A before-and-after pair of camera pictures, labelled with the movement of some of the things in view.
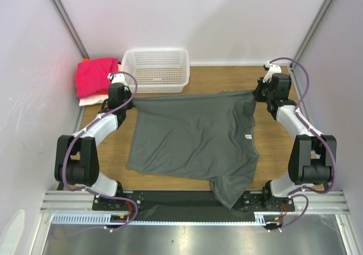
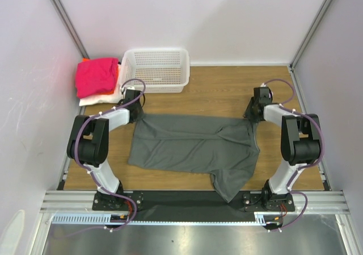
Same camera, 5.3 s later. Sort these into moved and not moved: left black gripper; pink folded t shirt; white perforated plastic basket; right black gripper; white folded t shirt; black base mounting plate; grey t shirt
Moved: left black gripper; grey t shirt; right black gripper
Not moved: pink folded t shirt; black base mounting plate; white perforated plastic basket; white folded t shirt
